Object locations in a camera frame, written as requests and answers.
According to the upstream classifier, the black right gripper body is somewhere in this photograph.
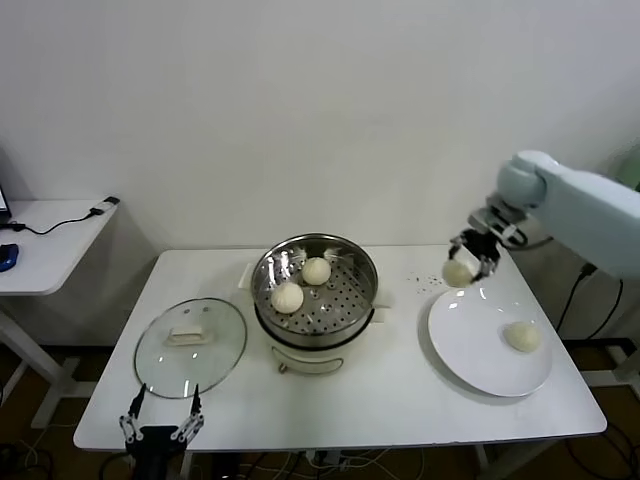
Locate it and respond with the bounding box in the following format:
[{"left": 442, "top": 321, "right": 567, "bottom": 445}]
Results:
[{"left": 457, "top": 228, "right": 501, "bottom": 261}]

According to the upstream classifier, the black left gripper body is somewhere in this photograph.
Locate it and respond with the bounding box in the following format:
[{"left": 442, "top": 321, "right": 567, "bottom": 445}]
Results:
[{"left": 124, "top": 425, "right": 186, "bottom": 480}]

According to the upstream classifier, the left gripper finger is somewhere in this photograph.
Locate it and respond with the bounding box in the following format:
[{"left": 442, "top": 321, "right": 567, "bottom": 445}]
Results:
[
  {"left": 119, "top": 383, "right": 147, "bottom": 444},
  {"left": 170, "top": 383, "right": 205, "bottom": 442}
]

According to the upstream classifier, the white steamed baozi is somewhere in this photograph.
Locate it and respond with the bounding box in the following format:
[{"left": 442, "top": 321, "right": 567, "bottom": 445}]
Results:
[
  {"left": 442, "top": 257, "right": 479, "bottom": 289},
  {"left": 502, "top": 321, "right": 542, "bottom": 354},
  {"left": 271, "top": 282, "right": 305, "bottom": 315},
  {"left": 301, "top": 257, "right": 332, "bottom": 286}
]

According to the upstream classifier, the glass lid with white handle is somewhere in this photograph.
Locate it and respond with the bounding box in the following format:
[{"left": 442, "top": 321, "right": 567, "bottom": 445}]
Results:
[{"left": 133, "top": 297, "right": 249, "bottom": 400}]

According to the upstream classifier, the perforated steel steamer basket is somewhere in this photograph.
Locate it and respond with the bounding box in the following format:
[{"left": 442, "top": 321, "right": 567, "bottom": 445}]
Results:
[{"left": 252, "top": 232, "right": 380, "bottom": 349}]

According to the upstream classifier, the white round plate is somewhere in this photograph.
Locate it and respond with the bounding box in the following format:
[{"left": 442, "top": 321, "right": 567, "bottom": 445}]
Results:
[{"left": 427, "top": 287, "right": 554, "bottom": 399}]

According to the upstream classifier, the white electric cooking pot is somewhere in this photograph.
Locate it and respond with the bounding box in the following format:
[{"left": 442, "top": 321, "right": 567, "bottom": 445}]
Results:
[{"left": 238, "top": 262, "right": 394, "bottom": 376}]

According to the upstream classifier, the white power strip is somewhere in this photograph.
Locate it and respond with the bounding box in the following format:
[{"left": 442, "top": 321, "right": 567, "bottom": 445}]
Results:
[{"left": 305, "top": 449, "right": 354, "bottom": 472}]

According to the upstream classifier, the white side table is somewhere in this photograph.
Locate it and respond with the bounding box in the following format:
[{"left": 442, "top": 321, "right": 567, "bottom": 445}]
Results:
[{"left": 0, "top": 198, "right": 122, "bottom": 430}]

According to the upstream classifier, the pale green container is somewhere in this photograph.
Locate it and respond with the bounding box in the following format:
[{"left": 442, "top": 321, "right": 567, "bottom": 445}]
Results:
[{"left": 607, "top": 147, "right": 640, "bottom": 194}]

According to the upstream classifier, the blue computer mouse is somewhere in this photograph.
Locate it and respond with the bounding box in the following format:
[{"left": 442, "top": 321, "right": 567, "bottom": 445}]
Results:
[{"left": 0, "top": 242, "right": 24, "bottom": 273}]

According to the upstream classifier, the white and black adapter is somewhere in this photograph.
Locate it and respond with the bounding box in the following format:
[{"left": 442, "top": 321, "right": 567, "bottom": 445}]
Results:
[{"left": 89, "top": 195, "right": 123, "bottom": 219}]

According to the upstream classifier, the black laptop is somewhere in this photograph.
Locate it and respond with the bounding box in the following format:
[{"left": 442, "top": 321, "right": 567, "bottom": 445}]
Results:
[{"left": 0, "top": 174, "right": 15, "bottom": 227}]

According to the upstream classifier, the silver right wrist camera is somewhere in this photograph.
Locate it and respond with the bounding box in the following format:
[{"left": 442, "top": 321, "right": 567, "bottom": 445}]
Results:
[{"left": 467, "top": 205, "right": 506, "bottom": 232}]

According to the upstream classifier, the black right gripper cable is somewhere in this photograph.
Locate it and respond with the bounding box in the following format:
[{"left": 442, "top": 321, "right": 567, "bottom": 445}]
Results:
[{"left": 509, "top": 229, "right": 556, "bottom": 250}]

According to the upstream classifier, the black cable with inline adapter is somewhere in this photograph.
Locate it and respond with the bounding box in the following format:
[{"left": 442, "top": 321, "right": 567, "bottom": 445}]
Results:
[{"left": 556, "top": 262, "right": 626, "bottom": 341}]

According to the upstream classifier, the black thin desk cable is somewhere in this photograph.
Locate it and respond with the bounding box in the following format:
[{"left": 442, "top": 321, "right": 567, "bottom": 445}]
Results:
[{"left": 0, "top": 209, "right": 101, "bottom": 236}]

